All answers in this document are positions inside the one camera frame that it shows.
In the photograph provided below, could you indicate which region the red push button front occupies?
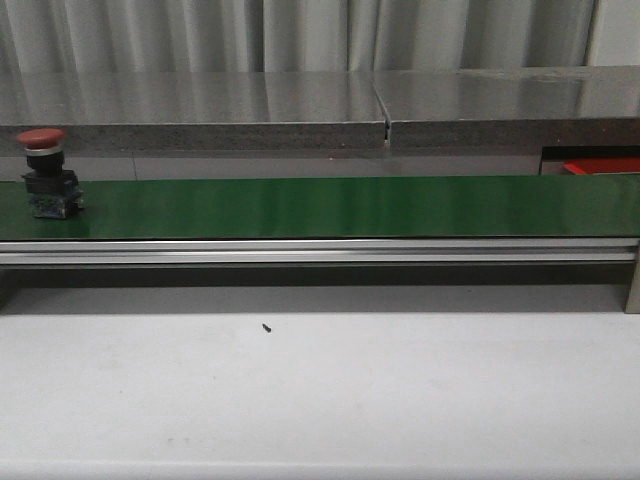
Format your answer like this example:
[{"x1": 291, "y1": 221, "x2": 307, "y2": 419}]
[{"x1": 16, "y1": 128, "x2": 84, "y2": 220}]

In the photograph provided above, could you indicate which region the grey stone counter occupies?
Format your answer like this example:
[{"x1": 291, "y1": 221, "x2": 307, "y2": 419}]
[{"x1": 1, "y1": 66, "x2": 639, "y2": 181}]

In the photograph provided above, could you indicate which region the aluminium conveyor frame rail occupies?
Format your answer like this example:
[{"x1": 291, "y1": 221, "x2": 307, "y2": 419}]
[{"x1": 1, "y1": 237, "x2": 639, "y2": 268}]

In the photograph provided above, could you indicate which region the red plastic tray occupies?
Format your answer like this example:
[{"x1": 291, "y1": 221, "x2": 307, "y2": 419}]
[{"x1": 563, "y1": 157, "x2": 640, "y2": 175}]

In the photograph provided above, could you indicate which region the white pleated curtain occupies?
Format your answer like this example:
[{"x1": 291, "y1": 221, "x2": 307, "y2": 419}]
[{"x1": 1, "y1": 1, "x2": 597, "y2": 74}]

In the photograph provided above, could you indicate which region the green conveyor belt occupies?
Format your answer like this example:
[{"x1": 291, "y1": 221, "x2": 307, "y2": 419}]
[{"x1": 1, "y1": 175, "x2": 639, "y2": 241}]

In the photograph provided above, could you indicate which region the grey conveyor support leg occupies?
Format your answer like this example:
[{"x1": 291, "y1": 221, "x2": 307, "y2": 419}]
[{"x1": 619, "y1": 240, "x2": 639, "y2": 315}]

